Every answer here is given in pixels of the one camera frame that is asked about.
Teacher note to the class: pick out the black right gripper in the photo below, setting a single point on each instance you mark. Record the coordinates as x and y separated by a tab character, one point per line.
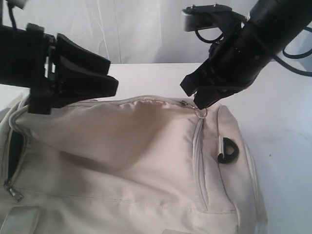
234	63

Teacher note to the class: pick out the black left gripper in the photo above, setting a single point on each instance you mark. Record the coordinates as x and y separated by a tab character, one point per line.
30	58

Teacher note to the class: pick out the cream canvas duffel bag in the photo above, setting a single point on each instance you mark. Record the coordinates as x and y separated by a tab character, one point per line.
144	165

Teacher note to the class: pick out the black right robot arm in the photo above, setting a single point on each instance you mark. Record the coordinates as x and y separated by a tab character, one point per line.
291	18

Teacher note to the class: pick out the white backdrop curtain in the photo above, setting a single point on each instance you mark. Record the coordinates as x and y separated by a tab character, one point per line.
123	31

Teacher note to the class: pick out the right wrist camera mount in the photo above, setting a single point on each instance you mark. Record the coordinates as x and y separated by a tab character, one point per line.
197	18

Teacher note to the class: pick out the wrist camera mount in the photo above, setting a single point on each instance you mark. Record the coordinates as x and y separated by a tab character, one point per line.
197	18
17	3

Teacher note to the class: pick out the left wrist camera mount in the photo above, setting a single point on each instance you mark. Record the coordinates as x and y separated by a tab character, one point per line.
17	3

